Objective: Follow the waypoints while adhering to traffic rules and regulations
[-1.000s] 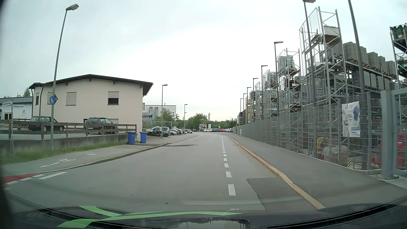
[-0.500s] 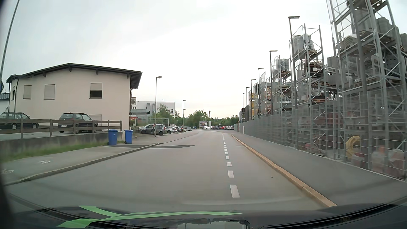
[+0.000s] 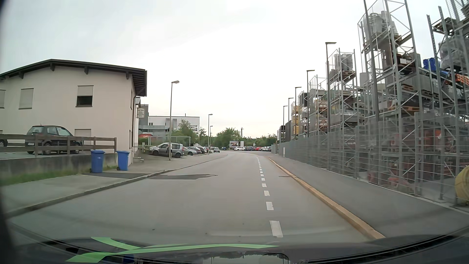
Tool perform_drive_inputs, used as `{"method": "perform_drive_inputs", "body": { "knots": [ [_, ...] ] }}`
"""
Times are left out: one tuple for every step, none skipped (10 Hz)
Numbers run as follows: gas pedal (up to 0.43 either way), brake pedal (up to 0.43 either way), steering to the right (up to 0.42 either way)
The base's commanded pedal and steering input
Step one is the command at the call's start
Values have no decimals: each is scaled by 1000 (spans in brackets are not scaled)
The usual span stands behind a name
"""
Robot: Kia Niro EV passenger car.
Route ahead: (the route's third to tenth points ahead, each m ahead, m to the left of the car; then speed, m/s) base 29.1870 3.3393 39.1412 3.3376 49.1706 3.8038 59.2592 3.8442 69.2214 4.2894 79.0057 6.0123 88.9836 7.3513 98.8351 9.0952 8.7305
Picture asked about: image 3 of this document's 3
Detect row of trees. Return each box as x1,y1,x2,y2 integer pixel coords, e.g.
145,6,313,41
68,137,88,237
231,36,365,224
172,120,278,149

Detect metal storage racks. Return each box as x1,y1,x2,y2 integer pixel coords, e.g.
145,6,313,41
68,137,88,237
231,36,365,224
277,0,469,204

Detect wooden fence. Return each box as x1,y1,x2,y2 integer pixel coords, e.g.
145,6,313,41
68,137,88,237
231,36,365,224
0,134,117,157

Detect row of lamp posts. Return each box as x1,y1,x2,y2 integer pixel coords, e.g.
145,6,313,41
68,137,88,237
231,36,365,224
282,41,337,142

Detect concrete wall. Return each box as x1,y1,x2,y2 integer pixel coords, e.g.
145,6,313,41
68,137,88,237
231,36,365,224
0,153,118,178

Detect dark grey car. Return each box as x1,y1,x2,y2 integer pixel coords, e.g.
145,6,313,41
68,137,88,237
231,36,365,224
25,125,83,155

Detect row of parked cars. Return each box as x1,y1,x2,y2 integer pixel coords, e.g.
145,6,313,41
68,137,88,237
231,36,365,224
183,145,221,156
221,146,272,152

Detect silver car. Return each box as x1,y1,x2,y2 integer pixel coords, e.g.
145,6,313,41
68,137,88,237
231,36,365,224
148,142,185,158

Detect white building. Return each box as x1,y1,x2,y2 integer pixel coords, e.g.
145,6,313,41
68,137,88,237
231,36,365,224
139,105,201,144

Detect car's own bonnet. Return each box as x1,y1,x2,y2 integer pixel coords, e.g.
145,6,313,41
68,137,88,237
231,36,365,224
7,224,469,264

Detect grey asphalt pavement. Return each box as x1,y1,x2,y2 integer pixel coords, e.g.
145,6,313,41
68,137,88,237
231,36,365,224
0,152,224,217
267,153,469,240

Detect beige building with dark roof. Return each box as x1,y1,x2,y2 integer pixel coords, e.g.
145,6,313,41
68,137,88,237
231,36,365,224
0,59,147,154

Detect road markings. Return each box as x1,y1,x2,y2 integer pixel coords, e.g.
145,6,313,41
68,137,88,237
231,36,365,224
256,157,284,238

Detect grey asphalt road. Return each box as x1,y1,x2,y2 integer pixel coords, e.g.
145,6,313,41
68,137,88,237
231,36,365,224
10,150,371,244

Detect grey mesh fence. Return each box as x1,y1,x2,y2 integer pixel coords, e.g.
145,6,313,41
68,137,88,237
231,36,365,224
271,110,469,206

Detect blue wheelie bin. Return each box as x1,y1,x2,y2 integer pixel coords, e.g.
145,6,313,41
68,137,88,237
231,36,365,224
117,151,130,171
90,150,106,174

